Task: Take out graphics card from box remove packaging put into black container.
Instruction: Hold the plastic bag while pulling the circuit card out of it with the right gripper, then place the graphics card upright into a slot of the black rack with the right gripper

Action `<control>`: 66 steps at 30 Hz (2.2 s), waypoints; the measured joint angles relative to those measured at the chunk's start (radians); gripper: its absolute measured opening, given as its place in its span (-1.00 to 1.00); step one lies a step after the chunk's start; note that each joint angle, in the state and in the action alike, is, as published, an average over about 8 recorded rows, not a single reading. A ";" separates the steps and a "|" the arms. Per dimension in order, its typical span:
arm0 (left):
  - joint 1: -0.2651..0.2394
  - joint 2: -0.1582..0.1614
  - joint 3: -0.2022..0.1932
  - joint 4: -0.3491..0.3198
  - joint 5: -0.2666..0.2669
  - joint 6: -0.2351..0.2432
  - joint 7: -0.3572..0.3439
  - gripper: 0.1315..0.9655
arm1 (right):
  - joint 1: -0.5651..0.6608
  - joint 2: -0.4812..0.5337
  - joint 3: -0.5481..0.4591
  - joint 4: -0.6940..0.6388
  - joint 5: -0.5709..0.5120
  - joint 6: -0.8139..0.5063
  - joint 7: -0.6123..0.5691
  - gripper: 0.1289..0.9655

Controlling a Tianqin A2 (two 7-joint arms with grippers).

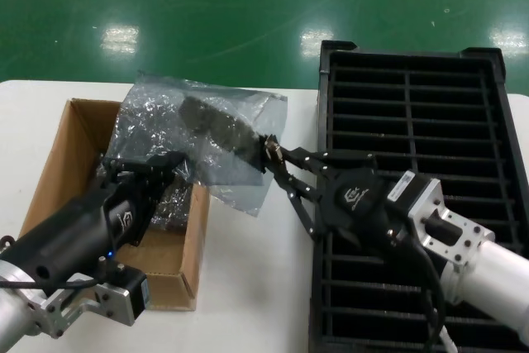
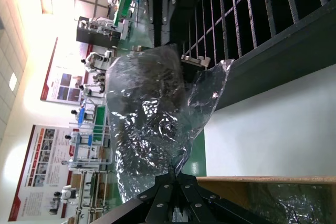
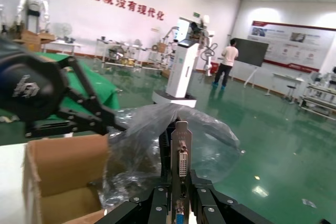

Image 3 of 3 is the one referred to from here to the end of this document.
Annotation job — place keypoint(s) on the cluttered equipment bench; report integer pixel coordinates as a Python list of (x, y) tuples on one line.
[(126, 53)]

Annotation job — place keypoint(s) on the small white table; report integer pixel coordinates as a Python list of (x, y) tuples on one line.
[(288, 75)]

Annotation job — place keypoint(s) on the white frame workbench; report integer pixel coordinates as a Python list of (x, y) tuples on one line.
[(320, 100)]

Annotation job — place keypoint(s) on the info poster with red stripe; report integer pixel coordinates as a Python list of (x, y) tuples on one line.
[(296, 43)]

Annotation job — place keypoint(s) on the person in white shirt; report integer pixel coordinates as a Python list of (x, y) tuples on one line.
[(229, 56)]

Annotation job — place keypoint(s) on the green exit sign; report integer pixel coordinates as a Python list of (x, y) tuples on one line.
[(196, 14)]

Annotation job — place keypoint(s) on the white humanoid robot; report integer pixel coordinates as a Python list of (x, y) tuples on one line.
[(34, 6), (324, 77)]

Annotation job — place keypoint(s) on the black stool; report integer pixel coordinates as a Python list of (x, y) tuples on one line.
[(290, 87)]

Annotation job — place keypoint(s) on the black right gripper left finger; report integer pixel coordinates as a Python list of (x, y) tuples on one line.
[(152, 208)]

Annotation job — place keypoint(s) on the stacked cardboard cartons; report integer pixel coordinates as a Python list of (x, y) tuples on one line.
[(31, 39)]

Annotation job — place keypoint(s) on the black display screen on stand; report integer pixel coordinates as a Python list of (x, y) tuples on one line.
[(252, 52)]

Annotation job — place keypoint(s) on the white fan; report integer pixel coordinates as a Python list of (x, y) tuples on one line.
[(63, 28)]

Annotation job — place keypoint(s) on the white work table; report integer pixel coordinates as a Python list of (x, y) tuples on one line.
[(63, 44)]

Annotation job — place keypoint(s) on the silver antistatic bag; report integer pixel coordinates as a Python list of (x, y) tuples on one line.
[(147, 140)]

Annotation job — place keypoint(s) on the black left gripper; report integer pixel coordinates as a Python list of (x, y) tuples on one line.
[(29, 85)]

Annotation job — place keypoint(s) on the red bin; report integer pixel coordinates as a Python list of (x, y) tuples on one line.
[(214, 67)]

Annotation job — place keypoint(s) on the brown cardboard box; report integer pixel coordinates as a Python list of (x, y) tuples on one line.
[(65, 161)]

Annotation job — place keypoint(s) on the graphics card with metal bracket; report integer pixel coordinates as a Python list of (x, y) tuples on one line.
[(181, 161)]

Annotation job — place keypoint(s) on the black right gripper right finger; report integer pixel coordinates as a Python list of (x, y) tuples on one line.
[(207, 208)]

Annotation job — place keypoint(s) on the white kiosk tower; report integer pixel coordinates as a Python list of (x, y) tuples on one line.
[(183, 72)]

